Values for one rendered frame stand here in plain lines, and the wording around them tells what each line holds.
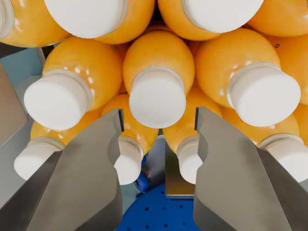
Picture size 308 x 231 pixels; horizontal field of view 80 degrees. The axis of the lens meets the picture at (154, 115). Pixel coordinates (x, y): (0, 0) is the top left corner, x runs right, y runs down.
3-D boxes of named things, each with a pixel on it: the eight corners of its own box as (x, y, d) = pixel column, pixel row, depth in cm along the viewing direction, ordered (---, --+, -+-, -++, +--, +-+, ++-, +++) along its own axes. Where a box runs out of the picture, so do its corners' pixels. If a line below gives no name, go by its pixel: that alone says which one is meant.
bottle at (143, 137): (162, 97, 35) (162, 178, 19) (125, 101, 35) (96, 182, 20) (157, 59, 31) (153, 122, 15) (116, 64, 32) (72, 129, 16)
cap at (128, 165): (145, 167, 18) (143, 183, 17) (107, 170, 19) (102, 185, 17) (138, 137, 16) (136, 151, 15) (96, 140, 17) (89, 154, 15)
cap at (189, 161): (169, 155, 17) (170, 170, 16) (200, 130, 16) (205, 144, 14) (197, 173, 19) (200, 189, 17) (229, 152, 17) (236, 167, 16)
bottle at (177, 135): (153, 82, 33) (145, 157, 17) (181, 51, 30) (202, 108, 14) (181, 105, 35) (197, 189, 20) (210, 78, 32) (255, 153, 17)
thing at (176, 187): (164, 147, 38) (165, 205, 27) (164, 138, 37) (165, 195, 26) (214, 146, 37) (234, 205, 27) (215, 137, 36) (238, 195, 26)
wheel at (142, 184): (142, 198, 37) (150, 192, 38) (140, 184, 35) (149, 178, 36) (131, 183, 41) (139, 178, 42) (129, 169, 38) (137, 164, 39)
